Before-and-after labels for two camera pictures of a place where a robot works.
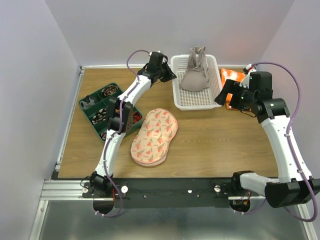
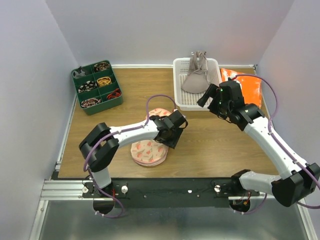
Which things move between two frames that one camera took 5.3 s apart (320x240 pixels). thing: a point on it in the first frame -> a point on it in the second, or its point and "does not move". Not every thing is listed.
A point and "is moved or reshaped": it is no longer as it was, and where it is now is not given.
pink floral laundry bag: (150, 147) does not move
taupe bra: (196, 77) is moved or reshaped
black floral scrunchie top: (109, 90) -> (102, 66)
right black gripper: (232, 87) -> (214, 92)
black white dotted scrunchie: (101, 116) -> (89, 85)
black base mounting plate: (153, 193) does not move
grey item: (85, 105) -> (78, 74)
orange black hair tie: (136, 117) -> (116, 92)
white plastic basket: (202, 99) does not move
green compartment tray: (94, 105) is moved or reshaped
